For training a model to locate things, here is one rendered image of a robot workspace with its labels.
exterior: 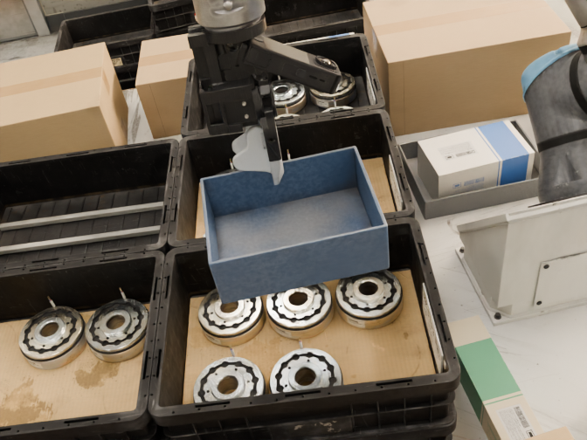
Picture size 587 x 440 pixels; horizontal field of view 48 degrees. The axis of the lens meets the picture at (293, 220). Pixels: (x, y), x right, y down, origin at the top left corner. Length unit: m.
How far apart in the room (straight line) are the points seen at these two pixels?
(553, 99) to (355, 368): 0.51
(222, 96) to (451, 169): 0.69
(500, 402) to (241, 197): 0.49
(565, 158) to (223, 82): 0.58
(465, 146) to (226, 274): 0.78
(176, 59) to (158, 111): 0.14
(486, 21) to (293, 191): 0.87
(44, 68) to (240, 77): 1.04
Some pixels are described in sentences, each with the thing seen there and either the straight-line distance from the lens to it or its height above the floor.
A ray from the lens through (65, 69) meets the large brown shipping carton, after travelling 1.72.
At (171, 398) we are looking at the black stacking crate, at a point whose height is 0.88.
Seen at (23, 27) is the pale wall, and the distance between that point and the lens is 4.22.
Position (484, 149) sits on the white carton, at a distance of 1.39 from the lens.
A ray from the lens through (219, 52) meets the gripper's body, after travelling 0.75.
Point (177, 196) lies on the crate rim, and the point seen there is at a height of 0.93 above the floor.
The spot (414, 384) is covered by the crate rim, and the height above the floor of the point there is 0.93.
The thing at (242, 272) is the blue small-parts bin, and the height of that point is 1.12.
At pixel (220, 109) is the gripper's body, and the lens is 0.76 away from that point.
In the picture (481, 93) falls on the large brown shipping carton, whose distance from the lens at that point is 1.58.
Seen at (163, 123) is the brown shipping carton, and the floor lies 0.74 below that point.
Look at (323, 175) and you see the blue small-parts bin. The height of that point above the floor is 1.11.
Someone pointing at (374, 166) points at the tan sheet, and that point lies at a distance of 1.29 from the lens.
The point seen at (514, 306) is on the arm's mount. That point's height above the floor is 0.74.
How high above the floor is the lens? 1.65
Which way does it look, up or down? 43 degrees down
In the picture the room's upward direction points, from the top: 10 degrees counter-clockwise
